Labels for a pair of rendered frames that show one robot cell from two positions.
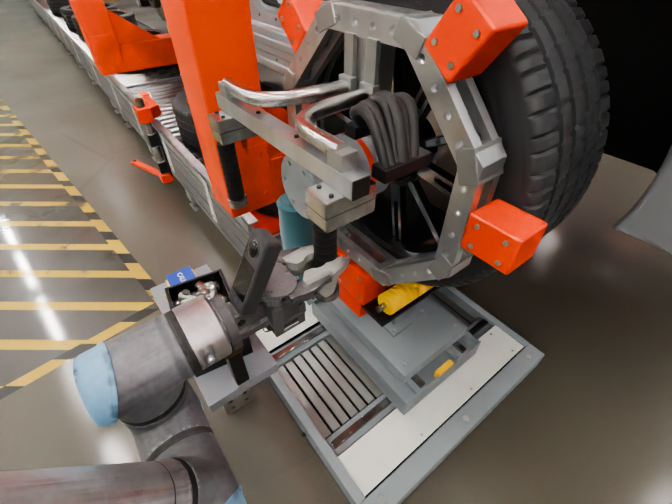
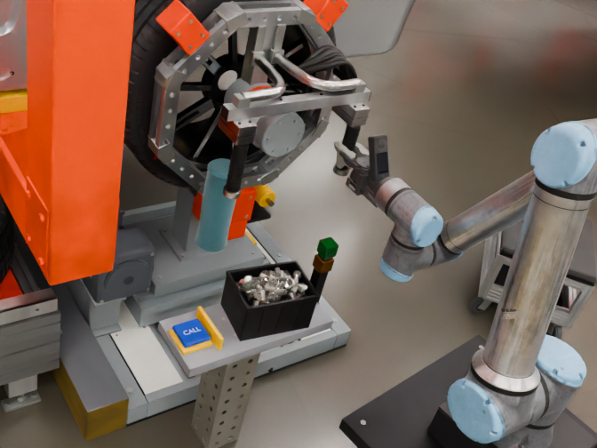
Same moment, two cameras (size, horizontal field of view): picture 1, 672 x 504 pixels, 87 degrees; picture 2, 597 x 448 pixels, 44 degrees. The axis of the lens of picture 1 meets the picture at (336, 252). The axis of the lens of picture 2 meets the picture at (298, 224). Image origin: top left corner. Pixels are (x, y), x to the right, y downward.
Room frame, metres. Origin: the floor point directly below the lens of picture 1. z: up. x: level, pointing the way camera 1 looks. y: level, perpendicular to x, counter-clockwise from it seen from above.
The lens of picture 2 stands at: (0.64, 1.72, 1.81)
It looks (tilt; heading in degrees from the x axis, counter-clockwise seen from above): 36 degrees down; 265
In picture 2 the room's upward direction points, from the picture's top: 15 degrees clockwise
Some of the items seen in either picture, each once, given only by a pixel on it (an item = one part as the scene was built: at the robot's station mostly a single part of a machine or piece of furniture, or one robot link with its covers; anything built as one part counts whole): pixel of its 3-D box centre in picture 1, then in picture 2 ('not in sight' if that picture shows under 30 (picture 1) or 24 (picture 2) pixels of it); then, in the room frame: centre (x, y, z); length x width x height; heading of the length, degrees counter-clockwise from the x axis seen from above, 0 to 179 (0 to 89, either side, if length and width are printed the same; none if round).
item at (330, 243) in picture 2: not in sight; (327, 248); (0.41, 0.22, 0.64); 0.04 x 0.04 x 0.04; 37
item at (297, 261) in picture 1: (309, 263); (341, 157); (0.42, 0.04, 0.81); 0.09 x 0.03 x 0.06; 135
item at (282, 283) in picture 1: (260, 305); (372, 180); (0.34, 0.11, 0.80); 0.12 x 0.08 x 0.09; 127
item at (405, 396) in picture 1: (390, 326); (187, 263); (0.79, -0.20, 0.13); 0.50 x 0.36 x 0.10; 37
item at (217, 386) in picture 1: (208, 326); (248, 324); (0.57, 0.34, 0.44); 0.43 x 0.17 x 0.03; 37
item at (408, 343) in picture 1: (397, 292); (195, 219); (0.79, -0.20, 0.32); 0.40 x 0.30 x 0.28; 37
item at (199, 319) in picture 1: (205, 331); (394, 196); (0.28, 0.17, 0.81); 0.10 x 0.05 x 0.09; 37
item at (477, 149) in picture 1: (368, 161); (249, 101); (0.69, -0.07, 0.85); 0.54 x 0.07 x 0.54; 37
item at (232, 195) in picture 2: (231, 173); (236, 167); (0.68, 0.22, 0.83); 0.04 x 0.04 x 0.16
